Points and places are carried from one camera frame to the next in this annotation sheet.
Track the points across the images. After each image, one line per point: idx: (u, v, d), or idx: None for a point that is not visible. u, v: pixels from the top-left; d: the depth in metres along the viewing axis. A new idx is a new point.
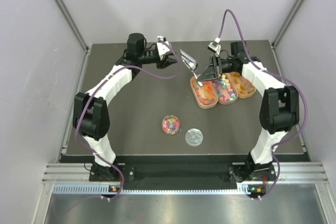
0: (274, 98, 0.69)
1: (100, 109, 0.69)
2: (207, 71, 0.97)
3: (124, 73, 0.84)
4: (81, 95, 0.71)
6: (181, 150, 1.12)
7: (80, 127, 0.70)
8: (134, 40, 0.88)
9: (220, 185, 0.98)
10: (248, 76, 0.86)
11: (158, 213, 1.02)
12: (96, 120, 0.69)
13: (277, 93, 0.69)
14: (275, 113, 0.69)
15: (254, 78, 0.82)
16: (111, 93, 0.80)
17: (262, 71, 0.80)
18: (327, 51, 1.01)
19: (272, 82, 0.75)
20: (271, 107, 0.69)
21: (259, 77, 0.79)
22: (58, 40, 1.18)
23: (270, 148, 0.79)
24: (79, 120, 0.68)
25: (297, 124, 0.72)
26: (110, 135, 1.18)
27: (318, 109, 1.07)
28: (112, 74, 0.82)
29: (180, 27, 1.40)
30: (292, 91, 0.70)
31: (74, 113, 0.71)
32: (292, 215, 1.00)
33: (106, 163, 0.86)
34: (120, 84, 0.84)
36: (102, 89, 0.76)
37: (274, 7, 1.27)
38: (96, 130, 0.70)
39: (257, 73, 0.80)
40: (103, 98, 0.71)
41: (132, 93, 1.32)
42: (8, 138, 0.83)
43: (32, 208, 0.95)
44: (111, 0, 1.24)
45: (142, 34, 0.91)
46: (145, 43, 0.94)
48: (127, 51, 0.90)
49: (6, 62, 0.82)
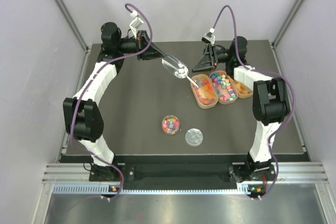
0: (262, 88, 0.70)
1: (91, 112, 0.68)
2: (202, 60, 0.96)
3: (108, 69, 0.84)
4: (70, 100, 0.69)
6: (182, 150, 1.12)
7: (74, 132, 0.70)
8: (108, 34, 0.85)
9: (220, 185, 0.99)
10: (239, 78, 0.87)
11: (158, 213, 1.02)
12: (90, 123, 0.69)
13: (265, 84, 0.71)
14: (266, 103, 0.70)
15: (244, 77, 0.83)
16: (100, 92, 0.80)
17: (251, 70, 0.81)
18: (326, 51, 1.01)
19: (261, 76, 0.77)
20: (261, 97, 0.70)
21: (249, 75, 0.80)
22: (57, 40, 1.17)
23: (267, 141, 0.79)
24: (72, 125, 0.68)
25: (289, 114, 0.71)
26: (109, 134, 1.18)
27: (318, 110, 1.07)
28: (96, 73, 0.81)
29: (180, 26, 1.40)
30: (280, 81, 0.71)
31: (66, 119, 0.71)
32: (292, 215, 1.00)
33: (105, 163, 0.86)
34: (106, 80, 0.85)
36: (89, 91, 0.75)
37: (274, 7, 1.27)
38: (92, 133, 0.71)
39: (245, 71, 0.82)
40: (92, 100, 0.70)
41: (125, 91, 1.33)
42: (8, 138, 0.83)
43: (32, 208, 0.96)
44: (111, 0, 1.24)
45: (114, 25, 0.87)
46: (121, 33, 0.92)
48: (105, 46, 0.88)
49: (7, 62, 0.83)
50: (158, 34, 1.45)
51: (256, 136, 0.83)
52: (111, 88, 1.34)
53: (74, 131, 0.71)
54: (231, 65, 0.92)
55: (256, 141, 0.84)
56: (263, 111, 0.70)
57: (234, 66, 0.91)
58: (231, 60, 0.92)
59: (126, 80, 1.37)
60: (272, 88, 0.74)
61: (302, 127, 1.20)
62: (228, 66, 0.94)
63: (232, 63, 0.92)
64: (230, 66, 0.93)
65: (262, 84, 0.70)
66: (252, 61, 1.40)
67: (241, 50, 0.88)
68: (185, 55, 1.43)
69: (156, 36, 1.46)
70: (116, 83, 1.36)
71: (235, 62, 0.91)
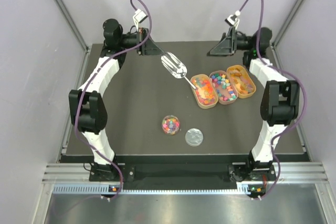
0: (274, 89, 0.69)
1: (96, 103, 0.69)
2: (222, 44, 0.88)
3: (112, 63, 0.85)
4: (74, 92, 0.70)
6: (182, 150, 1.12)
7: (79, 123, 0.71)
8: (111, 32, 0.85)
9: (220, 185, 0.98)
10: (255, 71, 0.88)
11: (158, 213, 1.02)
12: (95, 114, 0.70)
13: (278, 85, 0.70)
14: (275, 105, 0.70)
15: (260, 73, 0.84)
16: (103, 85, 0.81)
17: (268, 66, 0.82)
18: (326, 51, 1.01)
19: (276, 75, 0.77)
20: (271, 98, 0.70)
21: (264, 71, 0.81)
22: (57, 40, 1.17)
23: (269, 143, 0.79)
24: (77, 116, 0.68)
25: (296, 118, 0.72)
26: (110, 134, 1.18)
27: (318, 109, 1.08)
28: (99, 67, 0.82)
29: (180, 27, 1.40)
30: (296, 85, 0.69)
31: (71, 110, 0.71)
32: (292, 215, 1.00)
33: (106, 160, 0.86)
34: (109, 74, 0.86)
36: (93, 84, 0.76)
37: (274, 7, 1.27)
38: (96, 124, 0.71)
39: (262, 67, 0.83)
40: (96, 92, 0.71)
41: (126, 91, 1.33)
42: (8, 138, 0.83)
43: (32, 208, 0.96)
44: (111, 0, 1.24)
45: (116, 21, 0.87)
46: (122, 29, 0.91)
48: (107, 43, 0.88)
49: (7, 62, 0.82)
50: (158, 34, 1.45)
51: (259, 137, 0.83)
52: (112, 87, 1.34)
53: (79, 123, 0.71)
54: (250, 55, 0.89)
55: (259, 141, 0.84)
56: (270, 112, 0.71)
57: (253, 57, 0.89)
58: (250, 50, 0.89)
59: (126, 80, 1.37)
60: (285, 89, 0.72)
61: (302, 126, 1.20)
62: (245, 55, 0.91)
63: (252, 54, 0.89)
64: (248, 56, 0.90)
65: (275, 85, 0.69)
66: None
67: (262, 43, 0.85)
68: (185, 55, 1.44)
69: (156, 36, 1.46)
70: (115, 83, 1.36)
71: (254, 53, 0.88)
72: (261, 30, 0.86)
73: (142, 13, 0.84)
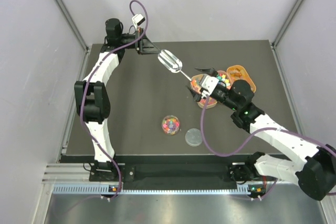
0: (318, 170, 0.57)
1: (101, 91, 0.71)
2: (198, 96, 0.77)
3: (112, 58, 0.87)
4: (80, 83, 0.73)
6: (181, 150, 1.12)
7: (84, 113, 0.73)
8: (112, 27, 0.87)
9: (221, 185, 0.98)
10: (263, 136, 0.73)
11: (158, 213, 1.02)
12: (99, 104, 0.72)
13: (319, 163, 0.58)
14: (323, 181, 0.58)
15: (272, 140, 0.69)
16: (105, 78, 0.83)
17: (281, 131, 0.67)
18: (328, 51, 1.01)
19: (301, 147, 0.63)
20: (318, 180, 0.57)
21: (282, 141, 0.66)
22: (57, 40, 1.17)
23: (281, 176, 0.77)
24: (83, 105, 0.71)
25: None
26: (111, 131, 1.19)
27: (320, 109, 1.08)
28: (101, 61, 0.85)
29: (179, 27, 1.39)
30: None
31: (76, 100, 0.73)
32: (292, 215, 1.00)
33: (107, 156, 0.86)
34: (110, 68, 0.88)
36: (96, 75, 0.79)
37: (275, 8, 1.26)
38: (101, 113, 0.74)
39: (273, 133, 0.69)
40: (100, 82, 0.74)
41: (127, 88, 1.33)
42: (8, 138, 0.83)
43: (32, 208, 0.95)
44: (111, 0, 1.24)
45: (118, 19, 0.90)
46: (123, 28, 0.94)
48: (108, 38, 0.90)
49: (6, 62, 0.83)
50: (158, 34, 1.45)
51: (275, 167, 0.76)
52: (113, 84, 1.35)
53: (84, 113, 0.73)
54: (241, 116, 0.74)
55: (272, 168, 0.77)
56: (321, 191, 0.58)
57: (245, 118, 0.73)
58: (240, 111, 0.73)
59: (127, 77, 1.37)
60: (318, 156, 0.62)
61: (302, 126, 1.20)
62: (237, 118, 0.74)
63: (245, 114, 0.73)
64: (239, 116, 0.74)
65: (316, 163, 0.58)
66: (252, 62, 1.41)
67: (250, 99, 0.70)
68: (185, 55, 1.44)
69: (156, 37, 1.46)
70: (116, 81, 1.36)
71: (245, 113, 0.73)
72: (243, 84, 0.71)
73: (140, 15, 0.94)
